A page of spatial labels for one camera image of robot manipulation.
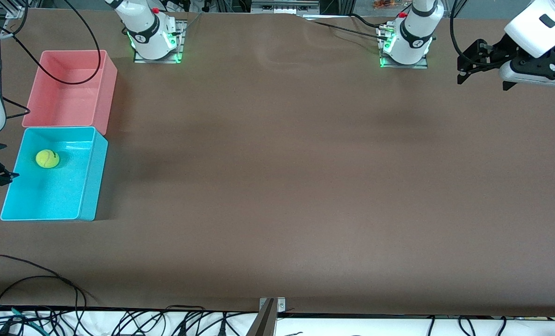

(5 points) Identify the pink plastic bin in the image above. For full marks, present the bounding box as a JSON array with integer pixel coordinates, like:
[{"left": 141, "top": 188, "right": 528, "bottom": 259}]
[{"left": 21, "top": 49, "right": 118, "bottom": 136}]

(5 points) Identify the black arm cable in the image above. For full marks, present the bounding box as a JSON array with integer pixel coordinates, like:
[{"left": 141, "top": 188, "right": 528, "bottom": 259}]
[
  {"left": 0, "top": 0, "right": 102, "bottom": 85},
  {"left": 450, "top": 0, "right": 462, "bottom": 59}
]

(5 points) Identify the silver metal bracket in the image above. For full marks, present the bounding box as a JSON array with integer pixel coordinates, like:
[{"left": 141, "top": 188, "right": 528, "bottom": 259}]
[{"left": 259, "top": 297, "right": 287, "bottom": 314}]

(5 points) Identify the blue plastic bin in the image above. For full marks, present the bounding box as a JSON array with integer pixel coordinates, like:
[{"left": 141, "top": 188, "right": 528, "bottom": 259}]
[{"left": 0, "top": 126, "right": 109, "bottom": 222}]

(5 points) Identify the aluminium frame rail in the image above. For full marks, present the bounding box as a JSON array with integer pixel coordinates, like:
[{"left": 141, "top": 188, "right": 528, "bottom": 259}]
[{"left": 0, "top": 0, "right": 28, "bottom": 19}]

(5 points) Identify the teal cable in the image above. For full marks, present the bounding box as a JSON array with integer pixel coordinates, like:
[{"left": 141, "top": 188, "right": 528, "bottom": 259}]
[{"left": 0, "top": 303, "right": 42, "bottom": 329}]

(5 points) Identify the yellow-green tennis ball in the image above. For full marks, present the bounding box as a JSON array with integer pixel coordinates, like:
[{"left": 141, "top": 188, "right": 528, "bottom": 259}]
[{"left": 35, "top": 149, "right": 60, "bottom": 169}]

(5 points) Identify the grey power strip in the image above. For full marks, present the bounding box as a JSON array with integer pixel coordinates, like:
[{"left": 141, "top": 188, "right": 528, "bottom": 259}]
[{"left": 251, "top": 0, "right": 321, "bottom": 14}]

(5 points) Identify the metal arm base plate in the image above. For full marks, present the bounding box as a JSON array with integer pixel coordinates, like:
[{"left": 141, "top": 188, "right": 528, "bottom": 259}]
[
  {"left": 133, "top": 20, "right": 187, "bottom": 64},
  {"left": 379, "top": 23, "right": 429, "bottom": 69}
]

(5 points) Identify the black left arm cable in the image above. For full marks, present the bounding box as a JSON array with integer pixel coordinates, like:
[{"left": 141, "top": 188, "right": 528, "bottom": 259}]
[{"left": 450, "top": 0, "right": 462, "bottom": 59}]

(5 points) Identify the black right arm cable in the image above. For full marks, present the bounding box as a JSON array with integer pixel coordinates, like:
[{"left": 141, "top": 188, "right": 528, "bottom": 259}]
[{"left": 0, "top": 0, "right": 102, "bottom": 85}]

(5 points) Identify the grey metal bar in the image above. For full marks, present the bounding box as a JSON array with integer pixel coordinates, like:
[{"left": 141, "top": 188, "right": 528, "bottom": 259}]
[{"left": 245, "top": 299, "right": 278, "bottom": 336}]

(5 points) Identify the brown table cover sheet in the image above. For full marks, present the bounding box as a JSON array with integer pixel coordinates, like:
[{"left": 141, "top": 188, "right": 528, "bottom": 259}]
[{"left": 0, "top": 8, "right": 555, "bottom": 318}]

